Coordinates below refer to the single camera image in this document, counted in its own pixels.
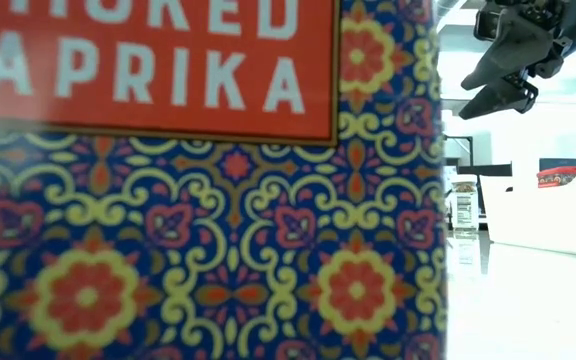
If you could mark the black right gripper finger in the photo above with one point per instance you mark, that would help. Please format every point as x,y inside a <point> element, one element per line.
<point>508,97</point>
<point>518,50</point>

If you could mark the smoked paprika tin red lid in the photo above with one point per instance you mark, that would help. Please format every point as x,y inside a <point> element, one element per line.
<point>558,177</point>
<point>218,225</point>

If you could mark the black monitor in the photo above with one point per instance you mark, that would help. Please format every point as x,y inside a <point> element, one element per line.
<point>488,170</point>

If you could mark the dark blue box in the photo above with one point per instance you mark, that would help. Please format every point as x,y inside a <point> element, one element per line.
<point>560,162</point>

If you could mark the bagel seasoning glass jar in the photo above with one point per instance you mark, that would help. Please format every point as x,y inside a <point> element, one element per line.
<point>464,210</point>

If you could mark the white plastic bin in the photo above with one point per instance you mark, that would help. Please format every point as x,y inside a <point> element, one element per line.
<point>543,225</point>

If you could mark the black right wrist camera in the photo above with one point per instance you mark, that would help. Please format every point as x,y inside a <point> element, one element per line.
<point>487,25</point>

